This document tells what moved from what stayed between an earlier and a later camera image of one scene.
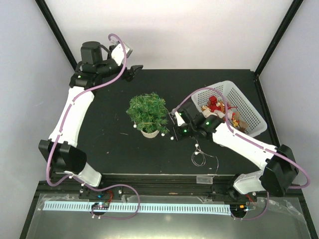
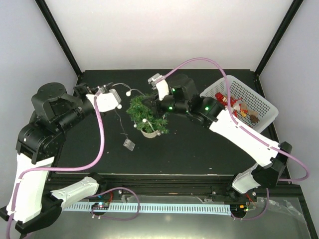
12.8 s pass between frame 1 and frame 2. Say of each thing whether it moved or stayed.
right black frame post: stayed
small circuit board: stayed
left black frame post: stayed
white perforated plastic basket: moved
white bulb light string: moved
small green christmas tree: stayed
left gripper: moved
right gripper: moved
